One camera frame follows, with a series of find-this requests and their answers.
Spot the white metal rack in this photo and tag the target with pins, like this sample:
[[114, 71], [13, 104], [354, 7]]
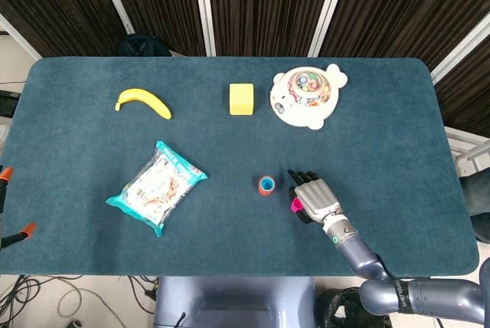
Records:
[[471, 149]]

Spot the grey blue robot torso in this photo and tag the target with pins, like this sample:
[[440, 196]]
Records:
[[237, 301]]

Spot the yellow banana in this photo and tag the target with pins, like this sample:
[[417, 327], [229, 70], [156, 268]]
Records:
[[147, 99]]

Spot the white rabbit toy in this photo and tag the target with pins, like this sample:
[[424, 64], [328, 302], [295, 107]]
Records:
[[302, 117]]

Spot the black backpack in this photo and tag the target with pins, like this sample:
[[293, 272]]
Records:
[[141, 46]]

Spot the teal noodle package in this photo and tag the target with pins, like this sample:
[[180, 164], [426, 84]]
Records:
[[157, 190]]

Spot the black box device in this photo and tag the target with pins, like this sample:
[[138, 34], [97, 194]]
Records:
[[7, 103]]

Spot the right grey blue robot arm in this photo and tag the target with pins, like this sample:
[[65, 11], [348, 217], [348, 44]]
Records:
[[421, 297]]

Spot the teal table cloth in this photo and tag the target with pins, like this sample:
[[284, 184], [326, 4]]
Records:
[[229, 228]]

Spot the pink plastic cup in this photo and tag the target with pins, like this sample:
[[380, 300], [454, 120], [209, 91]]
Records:
[[295, 205]]

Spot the dark blue denim cloth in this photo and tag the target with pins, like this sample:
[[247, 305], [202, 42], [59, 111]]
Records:
[[476, 197]]

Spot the black clamp orange tip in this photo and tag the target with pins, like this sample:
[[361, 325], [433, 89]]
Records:
[[5, 174], [27, 230]]

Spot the yellow foam cube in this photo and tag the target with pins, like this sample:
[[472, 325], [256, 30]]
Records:
[[241, 100]]

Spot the orange plastic cup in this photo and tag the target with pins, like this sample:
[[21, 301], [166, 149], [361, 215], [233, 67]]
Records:
[[266, 192]]

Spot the blue plastic cup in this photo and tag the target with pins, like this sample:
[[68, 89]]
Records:
[[266, 183]]

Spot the black trash bin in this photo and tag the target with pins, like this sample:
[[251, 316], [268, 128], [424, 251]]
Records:
[[340, 309]]

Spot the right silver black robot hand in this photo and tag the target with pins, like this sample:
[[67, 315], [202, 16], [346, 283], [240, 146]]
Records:
[[315, 199]]

